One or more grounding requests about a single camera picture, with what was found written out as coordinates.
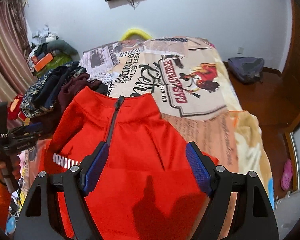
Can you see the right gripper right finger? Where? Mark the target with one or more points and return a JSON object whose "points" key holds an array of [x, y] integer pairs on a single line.
{"points": [[253, 216]]}

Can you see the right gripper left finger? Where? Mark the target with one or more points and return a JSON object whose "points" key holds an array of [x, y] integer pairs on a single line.
{"points": [[40, 217]]}

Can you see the red zip jacket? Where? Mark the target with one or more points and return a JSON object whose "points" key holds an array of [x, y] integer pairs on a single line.
{"points": [[147, 189]]}

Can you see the pink slipper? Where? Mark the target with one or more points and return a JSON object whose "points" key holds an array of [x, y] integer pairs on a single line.
{"points": [[287, 175]]}

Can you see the patterned knit sweater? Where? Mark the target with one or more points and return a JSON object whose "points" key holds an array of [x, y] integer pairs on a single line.
{"points": [[41, 97]]}

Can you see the striped pink curtain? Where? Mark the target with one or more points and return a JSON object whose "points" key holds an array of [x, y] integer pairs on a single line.
{"points": [[15, 75]]}

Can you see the dark maroon garment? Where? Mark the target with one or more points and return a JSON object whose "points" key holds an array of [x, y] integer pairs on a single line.
{"points": [[67, 93]]}

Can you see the orange box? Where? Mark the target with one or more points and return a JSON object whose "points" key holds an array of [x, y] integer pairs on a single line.
{"points": [[40, 64]]}

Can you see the grey plush pillow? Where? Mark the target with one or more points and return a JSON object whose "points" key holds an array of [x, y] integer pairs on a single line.
{"points": [[59, 47]]}

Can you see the wooden door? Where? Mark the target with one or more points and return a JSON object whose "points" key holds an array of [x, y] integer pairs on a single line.
{"points": [[291, 73]]}

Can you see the grey blue backpack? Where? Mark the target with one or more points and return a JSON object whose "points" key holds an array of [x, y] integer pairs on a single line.
{"points": [[246, 69]]}

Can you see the printed bed blanket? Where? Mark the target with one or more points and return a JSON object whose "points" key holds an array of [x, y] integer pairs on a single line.
{"points": [[191, 87]]}

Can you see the yellow round object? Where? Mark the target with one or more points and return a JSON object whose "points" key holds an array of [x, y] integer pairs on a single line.
{"points": [[135, 32]]}

